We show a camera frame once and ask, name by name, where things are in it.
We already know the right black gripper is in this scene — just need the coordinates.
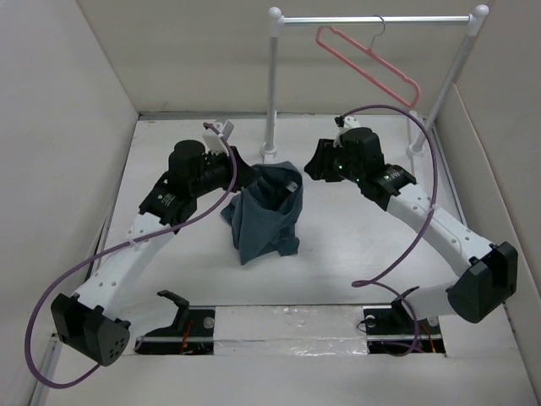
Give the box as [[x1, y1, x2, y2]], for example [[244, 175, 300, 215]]
[[303, 138, 364, 184]]

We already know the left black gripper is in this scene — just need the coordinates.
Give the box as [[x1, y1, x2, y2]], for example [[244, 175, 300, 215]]
[[190, 145, 260, 198]]

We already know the blue t shirt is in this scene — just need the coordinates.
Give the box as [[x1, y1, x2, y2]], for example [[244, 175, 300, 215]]
[[221, 162, 303, 266]]

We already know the pink clothes hanger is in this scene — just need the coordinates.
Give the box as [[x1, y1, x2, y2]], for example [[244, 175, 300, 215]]
[[314, 14, 421, 108]]

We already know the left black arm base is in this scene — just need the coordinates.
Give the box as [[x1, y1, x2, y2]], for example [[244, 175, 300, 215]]
[[134, 290, 216, 356]]

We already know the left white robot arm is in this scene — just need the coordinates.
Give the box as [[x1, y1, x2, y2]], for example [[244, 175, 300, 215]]
[[51, 140, 258, 366]]

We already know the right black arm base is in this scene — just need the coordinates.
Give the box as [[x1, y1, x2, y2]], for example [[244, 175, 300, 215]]
[[356, 282, 445, 357]]

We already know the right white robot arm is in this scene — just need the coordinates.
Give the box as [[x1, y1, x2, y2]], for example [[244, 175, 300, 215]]
[[304, 127, 518, 332]]

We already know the white clothes rack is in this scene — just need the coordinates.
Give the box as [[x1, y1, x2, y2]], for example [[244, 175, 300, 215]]
[[259, 4, 490, 192]]

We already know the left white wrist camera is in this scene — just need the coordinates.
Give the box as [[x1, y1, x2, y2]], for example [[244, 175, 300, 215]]
[[203, 119, 234, 155]]

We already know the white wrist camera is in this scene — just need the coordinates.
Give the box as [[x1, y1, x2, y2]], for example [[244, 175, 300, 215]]
[[203, 119, 234, 155], [334, 115, 361, 134]]

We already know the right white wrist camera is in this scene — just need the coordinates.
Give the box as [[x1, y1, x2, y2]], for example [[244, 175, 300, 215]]
[[334, 115, 361, 134]]

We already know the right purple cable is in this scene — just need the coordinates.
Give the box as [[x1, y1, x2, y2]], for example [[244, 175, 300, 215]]
[[336, 103, 438, 354]]

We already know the purple cable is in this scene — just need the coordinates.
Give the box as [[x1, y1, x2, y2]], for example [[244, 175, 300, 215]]
[[336, 103, 438, 354], [25, 121, 238, 388]]

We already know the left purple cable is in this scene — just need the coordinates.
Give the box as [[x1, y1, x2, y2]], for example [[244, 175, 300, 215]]
[[25, 121, 238, 388]]

